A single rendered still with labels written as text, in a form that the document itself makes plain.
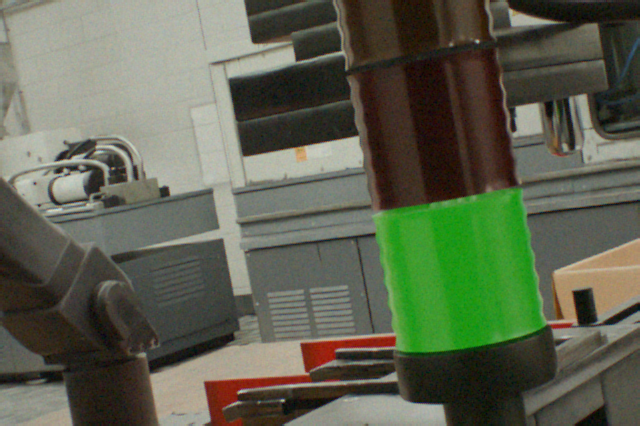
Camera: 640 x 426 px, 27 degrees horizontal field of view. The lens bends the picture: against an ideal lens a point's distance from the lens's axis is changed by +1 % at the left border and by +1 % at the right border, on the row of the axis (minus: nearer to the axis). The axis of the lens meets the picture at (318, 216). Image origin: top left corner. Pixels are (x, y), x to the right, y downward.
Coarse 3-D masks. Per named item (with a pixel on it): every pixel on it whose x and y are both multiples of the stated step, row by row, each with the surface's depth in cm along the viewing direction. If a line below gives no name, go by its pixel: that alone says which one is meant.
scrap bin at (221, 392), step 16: (368, 336) 97; (384, 336) 95; (304, 352) 100; (320, 352) 99; (304, 368) 100; (208, 384) 90; (224, 384) 89; (240, 384) 89; (256, 384) 88; (272, 384) 87; (208, 400) 91; (224, 400) 90
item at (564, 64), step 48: (288, 0) 60; (336, 48) 58; (480, 48) 57; (528, 48) 60; (576, 48) 65; (240, 96) 58; (288, 96) 57; (336, 96) 55; (528, 96) 60; (576, 96) 65; (240, 144) 58; (288, 144) 57; (576, 144) 65
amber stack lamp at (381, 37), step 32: (352, 0) 31; (384, 0) 31; (416, 0) 31; (448, 0) 31; (480, 0) 31; (352, 32) 32; (384, 32) 31; (416, 32) 31; (448, 32) 31; (480, 32) 31; (352, 64) 32; (384, 64) 33
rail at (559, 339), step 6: (558, 336) 65; (564, 336) 65; (570, 336) 65; (606, 336) 64; (558, 342) 65; (564, 342) 65; (606, 342) 64; (384, 348) 71; (390, 348) 71; (378, 354) 71; (384, 354) 71; (390, 354) 71
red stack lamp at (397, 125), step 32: (416, 64) 31; (448, 64) 31; (480, 64) 31; (352, 96) 32; (384, 96) 31; (416, 96) 31; (448, 96) 31; (480, 96) 31; (384, 128) 31; (416, 128) 31; (448, 128) 31; (480, 128) 31; (384, 160) 31; (416, 160) 31; (448, 160) 31; (480, 160) 31; (512, 160) 32; (384, 192) 32; (416, 192) 31; (448, 192) 31; (480, 192) 31
